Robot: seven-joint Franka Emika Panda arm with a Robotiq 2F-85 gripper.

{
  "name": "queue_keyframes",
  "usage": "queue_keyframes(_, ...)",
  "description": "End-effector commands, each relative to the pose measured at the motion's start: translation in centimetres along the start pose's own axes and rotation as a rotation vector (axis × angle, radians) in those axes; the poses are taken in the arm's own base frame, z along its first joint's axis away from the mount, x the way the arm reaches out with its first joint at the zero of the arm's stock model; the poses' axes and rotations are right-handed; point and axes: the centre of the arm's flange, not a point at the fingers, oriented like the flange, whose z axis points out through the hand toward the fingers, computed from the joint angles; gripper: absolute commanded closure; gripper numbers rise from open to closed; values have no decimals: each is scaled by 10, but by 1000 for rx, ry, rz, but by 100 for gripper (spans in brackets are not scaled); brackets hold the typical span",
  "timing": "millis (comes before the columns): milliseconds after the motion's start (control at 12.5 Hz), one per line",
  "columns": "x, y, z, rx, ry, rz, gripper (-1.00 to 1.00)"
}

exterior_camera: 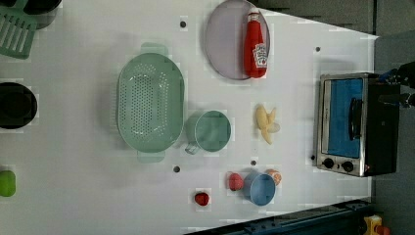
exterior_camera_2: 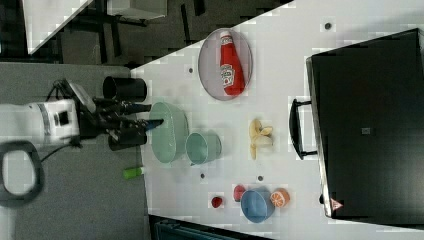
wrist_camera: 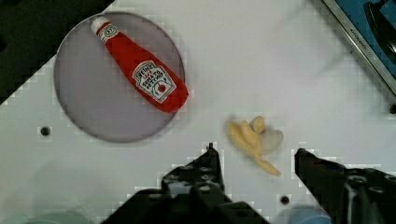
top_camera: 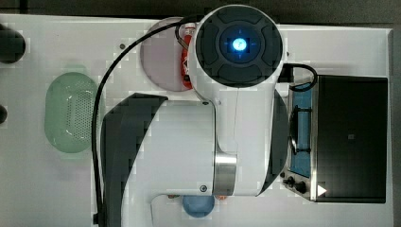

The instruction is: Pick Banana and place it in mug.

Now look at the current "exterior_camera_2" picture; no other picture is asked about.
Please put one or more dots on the small red fruit toy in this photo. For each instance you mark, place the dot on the small red fruit toy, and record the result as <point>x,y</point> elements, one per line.
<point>216,202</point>

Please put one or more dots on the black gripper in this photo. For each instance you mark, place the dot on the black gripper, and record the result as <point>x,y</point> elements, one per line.
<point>100,116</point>

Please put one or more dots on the grey camera mount box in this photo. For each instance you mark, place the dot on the grey camera mount box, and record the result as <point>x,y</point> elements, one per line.
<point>82,100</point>

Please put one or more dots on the green marker object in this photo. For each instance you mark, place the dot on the green marker object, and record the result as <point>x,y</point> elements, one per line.
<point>131,173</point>

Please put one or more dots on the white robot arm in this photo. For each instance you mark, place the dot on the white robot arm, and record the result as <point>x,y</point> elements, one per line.
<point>71,121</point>

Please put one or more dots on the teal green mug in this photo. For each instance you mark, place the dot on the teal green mug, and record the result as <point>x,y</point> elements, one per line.
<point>203,147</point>

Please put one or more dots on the red strawberry toy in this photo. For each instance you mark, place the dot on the red strawberry toy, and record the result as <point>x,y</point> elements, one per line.
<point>238,192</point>

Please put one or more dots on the orange half slice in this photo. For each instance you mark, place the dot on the orange half slice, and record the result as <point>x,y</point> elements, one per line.
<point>280,197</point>

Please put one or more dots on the red ketchup bottle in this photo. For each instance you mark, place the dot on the red ketchup bottle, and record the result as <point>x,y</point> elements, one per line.
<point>231,70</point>

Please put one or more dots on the black toaster oven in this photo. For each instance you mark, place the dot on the black toaster oven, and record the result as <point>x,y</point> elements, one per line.
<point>368,117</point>

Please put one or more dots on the blue bowl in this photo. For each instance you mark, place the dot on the blue bowl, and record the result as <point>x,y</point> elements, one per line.
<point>256,204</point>

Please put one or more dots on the green perforated colander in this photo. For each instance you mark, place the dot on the green perforated colander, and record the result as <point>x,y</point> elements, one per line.
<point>168,140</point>

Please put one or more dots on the black cylindrical cup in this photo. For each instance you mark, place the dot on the black cylindrical cup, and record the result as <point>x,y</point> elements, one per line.
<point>126,139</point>
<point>126,89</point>

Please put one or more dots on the peeled yellow banana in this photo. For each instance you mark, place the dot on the peeled yellow banana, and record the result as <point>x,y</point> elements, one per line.
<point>259,137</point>

